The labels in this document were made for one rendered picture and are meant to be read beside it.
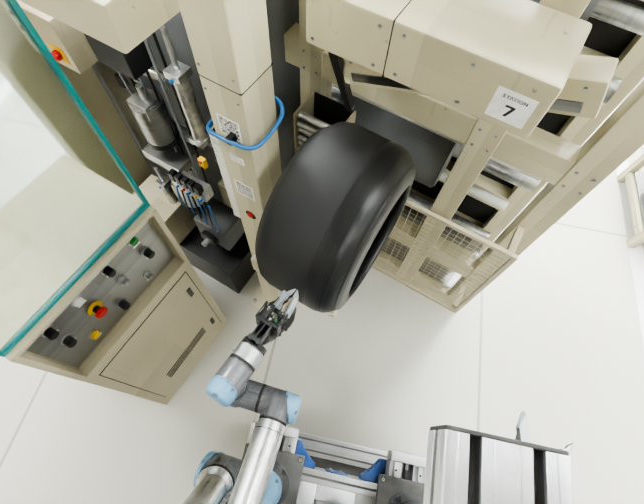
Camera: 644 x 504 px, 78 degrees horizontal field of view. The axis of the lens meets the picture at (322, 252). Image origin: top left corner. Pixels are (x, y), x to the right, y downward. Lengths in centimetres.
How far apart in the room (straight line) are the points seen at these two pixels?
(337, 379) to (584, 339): 152
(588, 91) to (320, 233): 70
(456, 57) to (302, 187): 46
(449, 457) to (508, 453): 4
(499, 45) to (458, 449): 85
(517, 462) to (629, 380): 268
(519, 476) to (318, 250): 81
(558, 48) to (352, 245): 62
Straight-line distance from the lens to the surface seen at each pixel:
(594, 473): 279
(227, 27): 92
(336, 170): 107
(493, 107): 103
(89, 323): 153
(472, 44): 100
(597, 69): 116
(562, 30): 113
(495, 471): 34
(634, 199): 348
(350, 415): 235
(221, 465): 140
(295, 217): 106
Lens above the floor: 234
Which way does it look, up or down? 64 degrees down
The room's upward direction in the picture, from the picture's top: 5 degrees clockwise
